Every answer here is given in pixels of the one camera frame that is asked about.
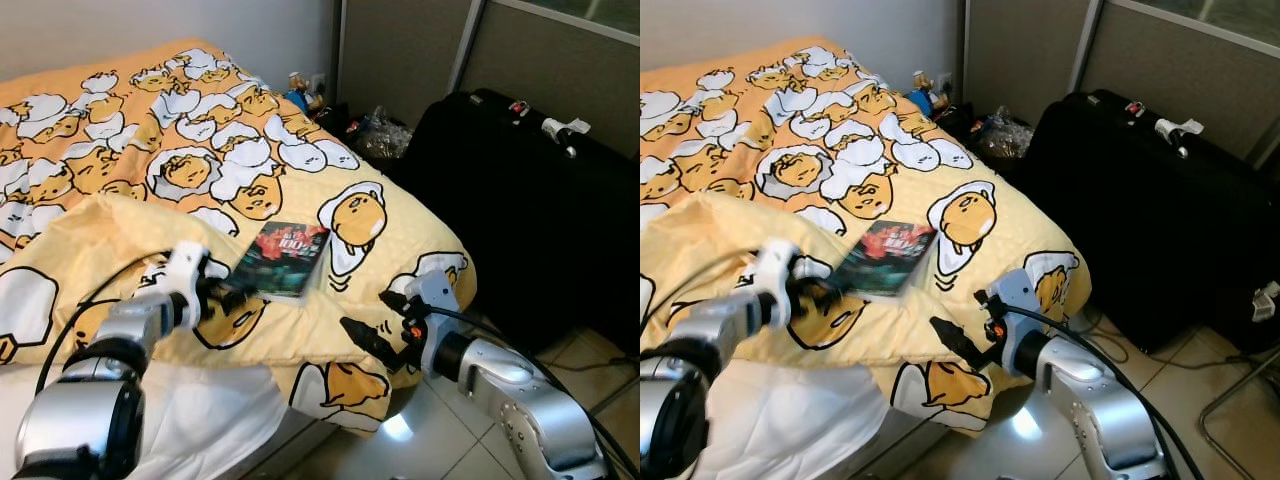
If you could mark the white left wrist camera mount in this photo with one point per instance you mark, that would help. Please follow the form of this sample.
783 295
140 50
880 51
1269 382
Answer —
185 262
775 262

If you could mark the clear crumpled plastic bag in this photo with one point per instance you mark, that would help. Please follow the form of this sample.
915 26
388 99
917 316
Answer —
1000 132
382 132

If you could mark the metal chair leg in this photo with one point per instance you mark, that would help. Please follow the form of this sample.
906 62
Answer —
1235 385

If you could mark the blue toy figure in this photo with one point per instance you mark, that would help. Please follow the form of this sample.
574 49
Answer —
924 98
298 98

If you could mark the white quilted mattress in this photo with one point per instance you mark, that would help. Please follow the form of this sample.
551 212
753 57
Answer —
790 420
200 420

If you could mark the white luggage tag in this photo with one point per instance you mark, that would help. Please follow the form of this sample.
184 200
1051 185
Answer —
562 128
1178 130

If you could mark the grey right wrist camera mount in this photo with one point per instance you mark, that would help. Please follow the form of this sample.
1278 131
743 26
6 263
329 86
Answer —
432 290
1022 290

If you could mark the small white object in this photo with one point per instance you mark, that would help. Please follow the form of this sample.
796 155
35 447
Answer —
1266 300

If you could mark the black suitcase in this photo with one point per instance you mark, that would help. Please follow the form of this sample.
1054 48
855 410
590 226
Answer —
520 220
1140 220

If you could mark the dark red green cover book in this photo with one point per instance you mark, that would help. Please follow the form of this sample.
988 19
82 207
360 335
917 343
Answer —
285 260
885 260

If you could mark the grey metal window frame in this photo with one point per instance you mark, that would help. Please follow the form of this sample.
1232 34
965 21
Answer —
470 45
1090 40

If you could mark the yellow egg cartoon print duvet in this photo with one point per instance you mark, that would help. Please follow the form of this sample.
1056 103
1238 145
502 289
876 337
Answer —
300 330
900 330

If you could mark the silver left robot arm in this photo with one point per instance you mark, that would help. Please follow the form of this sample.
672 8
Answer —
700 335
90 400

